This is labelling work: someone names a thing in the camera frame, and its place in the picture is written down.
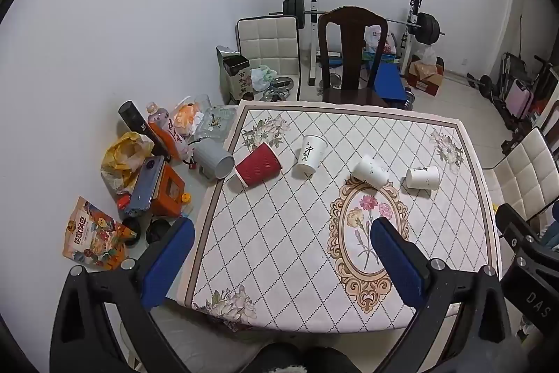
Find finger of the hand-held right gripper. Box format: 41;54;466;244
495;203;546;257

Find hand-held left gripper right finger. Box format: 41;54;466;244
370;217;513;373

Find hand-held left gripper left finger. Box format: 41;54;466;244
49;217;196;373

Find white cup small black print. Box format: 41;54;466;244
402;164;440;190

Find white speckled cup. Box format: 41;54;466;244
351;155;389;189

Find grey ceramic mug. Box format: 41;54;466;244
192;138;235;180

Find red ribbed paper cup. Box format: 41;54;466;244
234;142;283;188

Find white cup large black print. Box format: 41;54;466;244
292;135;328;178

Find black round lid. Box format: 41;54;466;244
146;218;172;245
121;216;141;247

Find white padded chair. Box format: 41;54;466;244
236;15;302;101
482;127;559;222

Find orange box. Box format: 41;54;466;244
151;163;187;219

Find colourful snack packet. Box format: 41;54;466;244
62;196;137;271

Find blue smartphone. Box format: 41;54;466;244
130;155;166;211

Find yellow plastic bag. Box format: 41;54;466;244
100;132;155;195

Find floral quilted table mat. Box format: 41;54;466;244
177;100;501;332

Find pink suitcase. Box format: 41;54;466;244
506;78;535;119

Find drink bottle orange label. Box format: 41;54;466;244
146;102;187;159

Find person's legs black pants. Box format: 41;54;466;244
250;342;364;373

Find black insulated bottle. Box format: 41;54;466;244
118;101;174;158

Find black dumbbell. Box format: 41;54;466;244
465;71;495;99

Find clear bag orange snacks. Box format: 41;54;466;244
169;95;211;138

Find clear glass tray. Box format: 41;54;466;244
193;104;239;147

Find cardboard box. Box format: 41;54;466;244
405;60;446;97

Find tea gift box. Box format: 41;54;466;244
216;45;255;106

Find metal pot lids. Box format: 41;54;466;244
261;76;294;103

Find pale green plastic bag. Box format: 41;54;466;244
250;65;280;93

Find barbell with black plates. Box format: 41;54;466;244
268;0;446;44

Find dark wooden chair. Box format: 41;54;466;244
317;6;390;108

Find white red plastic bag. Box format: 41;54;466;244
364;24;399;56

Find white squat rack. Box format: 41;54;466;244
306;0;425;88

